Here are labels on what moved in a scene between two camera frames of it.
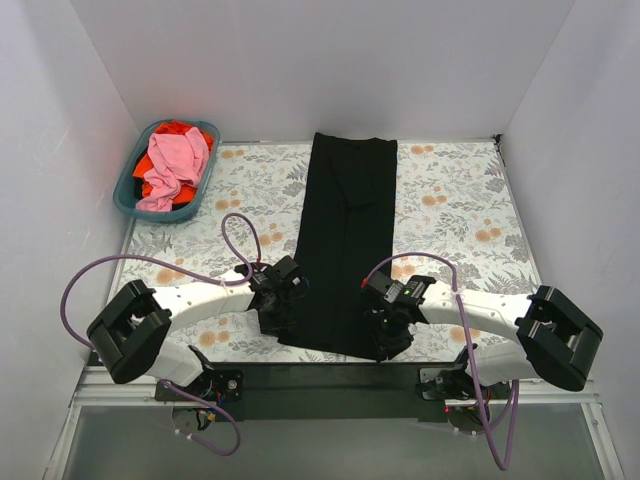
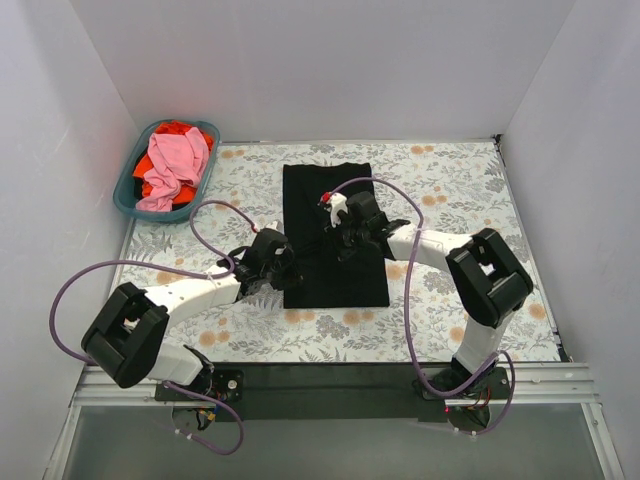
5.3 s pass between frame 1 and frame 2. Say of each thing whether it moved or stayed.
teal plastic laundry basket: stayed
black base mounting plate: stayed
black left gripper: moved
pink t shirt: stayed
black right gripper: moved
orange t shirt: stayed
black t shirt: moved
